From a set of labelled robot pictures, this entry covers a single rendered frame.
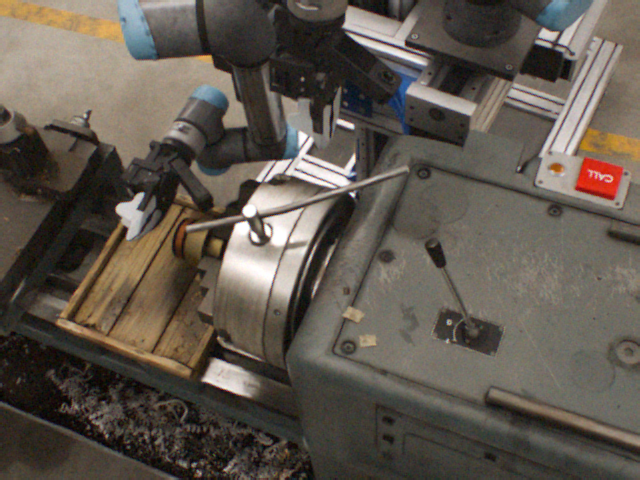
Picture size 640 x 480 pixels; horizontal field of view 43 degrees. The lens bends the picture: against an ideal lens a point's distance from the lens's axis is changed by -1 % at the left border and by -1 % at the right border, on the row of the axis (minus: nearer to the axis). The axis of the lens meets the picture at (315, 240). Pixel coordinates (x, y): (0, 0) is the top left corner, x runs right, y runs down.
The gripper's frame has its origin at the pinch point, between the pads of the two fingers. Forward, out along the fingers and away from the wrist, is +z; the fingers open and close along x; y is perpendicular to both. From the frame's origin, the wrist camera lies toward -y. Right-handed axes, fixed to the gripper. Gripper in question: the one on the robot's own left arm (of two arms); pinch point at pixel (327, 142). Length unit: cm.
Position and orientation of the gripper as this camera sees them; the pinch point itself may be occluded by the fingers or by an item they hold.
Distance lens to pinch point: 114.8
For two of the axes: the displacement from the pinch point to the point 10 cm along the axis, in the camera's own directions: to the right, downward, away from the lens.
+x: -4.0, 6.3, -6.6
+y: -9.2, -3.0, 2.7
